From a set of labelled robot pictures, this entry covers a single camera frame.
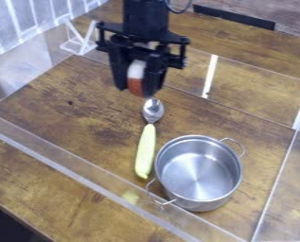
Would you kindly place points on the black strip on table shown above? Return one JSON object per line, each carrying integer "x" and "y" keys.
{"x": 235, "y": 17}

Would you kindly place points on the clear acrylic barrier wall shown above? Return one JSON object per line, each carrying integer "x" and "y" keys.
{"x": 170, "y": 217}

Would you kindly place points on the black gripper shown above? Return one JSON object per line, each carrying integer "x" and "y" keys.
{"x": 162, "y": 50}

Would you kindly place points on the silver metal pot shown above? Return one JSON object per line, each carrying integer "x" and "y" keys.
{"x": 198, "y": 172}

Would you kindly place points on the yellow handled metal spoon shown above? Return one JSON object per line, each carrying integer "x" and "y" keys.
{"x": 152, "y": 112}

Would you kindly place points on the clear acrylic triangle stand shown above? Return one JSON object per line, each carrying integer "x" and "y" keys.
{"x": 79, "y": 44}

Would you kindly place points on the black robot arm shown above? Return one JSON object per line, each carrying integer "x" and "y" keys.
{"x": 146, "y": 17}

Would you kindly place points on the white and brown toy mushroom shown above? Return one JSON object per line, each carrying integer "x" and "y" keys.
{"x": 136, "y": 74}

